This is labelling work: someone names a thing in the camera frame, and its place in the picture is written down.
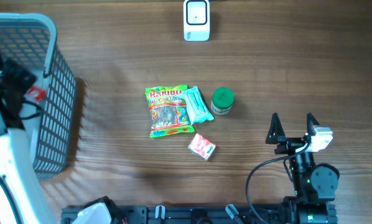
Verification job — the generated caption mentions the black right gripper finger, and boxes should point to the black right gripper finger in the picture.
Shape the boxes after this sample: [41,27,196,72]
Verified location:
[265,113,286,144]
[307,113,319,136]

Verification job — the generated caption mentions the green lid jar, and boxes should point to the green lid jar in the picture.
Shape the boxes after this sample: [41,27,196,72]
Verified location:
[211,87,235,115]

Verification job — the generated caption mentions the red white snack packet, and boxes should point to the red white snack packet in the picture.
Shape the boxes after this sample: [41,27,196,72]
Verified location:
[188,133,216,160]

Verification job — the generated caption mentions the teal tissue packet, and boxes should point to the teal tissue packet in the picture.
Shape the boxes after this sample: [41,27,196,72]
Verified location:
[183,86,214,124]

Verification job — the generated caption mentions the Haribo gummy candy bag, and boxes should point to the Haribo gummy candy bag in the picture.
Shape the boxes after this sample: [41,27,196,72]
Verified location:
[145,85,195,138]

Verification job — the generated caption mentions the red Nescafe coffee stick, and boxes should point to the red Nescafe coffee stick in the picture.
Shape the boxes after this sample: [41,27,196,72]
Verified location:
[26,85,47,103]

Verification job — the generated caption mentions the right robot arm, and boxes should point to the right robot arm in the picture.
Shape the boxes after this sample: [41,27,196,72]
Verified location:
[266,113,340,224]

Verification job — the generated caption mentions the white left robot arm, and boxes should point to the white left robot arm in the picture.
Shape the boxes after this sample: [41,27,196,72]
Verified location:
[0,51,76,223]

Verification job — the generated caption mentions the white barcode scanner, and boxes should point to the white barcode scanner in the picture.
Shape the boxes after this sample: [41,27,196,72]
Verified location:
[183,0,210,42]

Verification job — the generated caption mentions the grey plastic shopping basket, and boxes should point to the grey plastic shopping basket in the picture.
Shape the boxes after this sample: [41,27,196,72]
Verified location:
[0,13,77,179]

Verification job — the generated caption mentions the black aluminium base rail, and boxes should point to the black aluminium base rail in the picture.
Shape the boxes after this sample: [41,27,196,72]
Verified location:
[60,204,338,224]

